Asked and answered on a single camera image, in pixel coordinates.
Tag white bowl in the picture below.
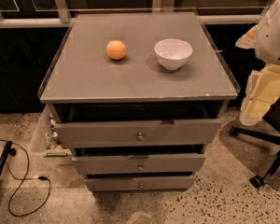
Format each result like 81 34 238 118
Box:
154 38 193 71

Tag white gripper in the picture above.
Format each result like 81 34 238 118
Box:
235 25 280 126

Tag grey middle drawer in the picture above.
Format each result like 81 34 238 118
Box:
72 145 206 175

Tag grey drawer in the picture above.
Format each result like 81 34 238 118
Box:
49 101 224 148
72 145 206 175
85 172 194 192

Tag clear plastic storage bin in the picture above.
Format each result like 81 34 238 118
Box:
29 106 71 158

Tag black office chair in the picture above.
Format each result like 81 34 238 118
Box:
229 87 280 189

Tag grey top drawer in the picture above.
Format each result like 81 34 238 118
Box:
49 101 224 148

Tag grey drawer cabinet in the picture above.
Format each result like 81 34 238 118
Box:
36 11 241 192

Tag metal window railing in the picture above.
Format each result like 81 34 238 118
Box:
0 0 275 27

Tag orange fruit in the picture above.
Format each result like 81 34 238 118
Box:
106 40 127 61

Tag black cable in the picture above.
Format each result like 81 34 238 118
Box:
0 139 52 217

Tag grey bottom drawer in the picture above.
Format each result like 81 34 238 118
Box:
85 172 194 192

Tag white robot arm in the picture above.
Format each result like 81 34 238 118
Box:
235 0 280 126

